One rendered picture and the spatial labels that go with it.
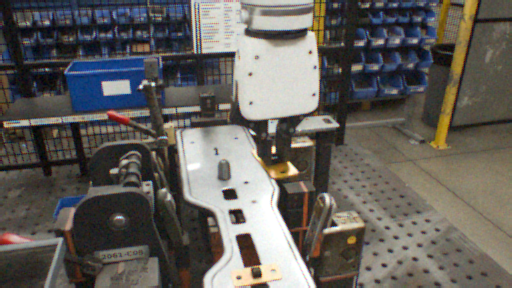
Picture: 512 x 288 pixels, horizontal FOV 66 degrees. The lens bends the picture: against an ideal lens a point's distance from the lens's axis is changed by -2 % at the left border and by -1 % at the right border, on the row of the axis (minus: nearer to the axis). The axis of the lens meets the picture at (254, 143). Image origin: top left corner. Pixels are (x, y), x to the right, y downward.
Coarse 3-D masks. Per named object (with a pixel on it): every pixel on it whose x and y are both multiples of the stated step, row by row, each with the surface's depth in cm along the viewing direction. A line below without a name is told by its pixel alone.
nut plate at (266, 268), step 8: (264, 264) 69; (272, 264) 69; (232, 272) 67; (240, 272) 67; (248, 272) 67; (256, 272) 66; (264, 272) 67; (280, 272) 67; (232, 280) 66; (240, 280) 66; (248, 280) 66; (256, 280) 66; (264, 280) 66; (272, 280) 66
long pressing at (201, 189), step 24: (192, 144) 113; (216, 144) 113; (240, 144) 113; (192, 168) 101; (216, 168) 101; (240, 168) 101; (192, 192) 90; (216, 192) 90; (240, 192) 90; (264, 192) 90; (216, 216) 82; (264, 216) 82; (264, 240) 75; (288, 240) 76; (216, 264) 69; (240, 264) 69; (288, 264) 69
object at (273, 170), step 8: (272, 152) 57; (272, 160) 53; (280, 160) 53; (264, 168) 53; (272, 168) 52; (280, 168) 52; (288, 168) 52; (272, 176) 51; (280, 176) 51; (288, 176) 51
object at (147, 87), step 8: (144, 80) 96; (160, 80) 95; (144, 88) 94; (152, 88) 95; (160, 88) 95; (152, 96) 95; (152, 104) 96; (152, 112) 97; (152, 120) 98; (160, 120) 98; (160, 128) 99; (160, 136) 100
